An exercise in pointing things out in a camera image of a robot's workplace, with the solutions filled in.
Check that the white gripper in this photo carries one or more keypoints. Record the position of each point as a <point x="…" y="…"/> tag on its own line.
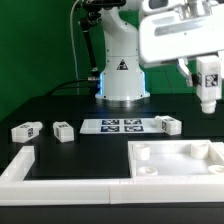
<point x="164" y="38"/>

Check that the white square tabletop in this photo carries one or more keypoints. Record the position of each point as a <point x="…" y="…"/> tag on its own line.
<point x="176" y="162"/>

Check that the white U-shaped obstacle fence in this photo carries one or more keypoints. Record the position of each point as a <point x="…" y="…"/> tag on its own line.
<point x="16" y="190"/>

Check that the white fiducial marker sheet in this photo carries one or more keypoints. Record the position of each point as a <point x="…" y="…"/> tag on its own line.
<point x="119" y="126"/>

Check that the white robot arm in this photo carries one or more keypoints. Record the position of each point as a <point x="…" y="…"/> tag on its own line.
<point x="123" y="79"/>

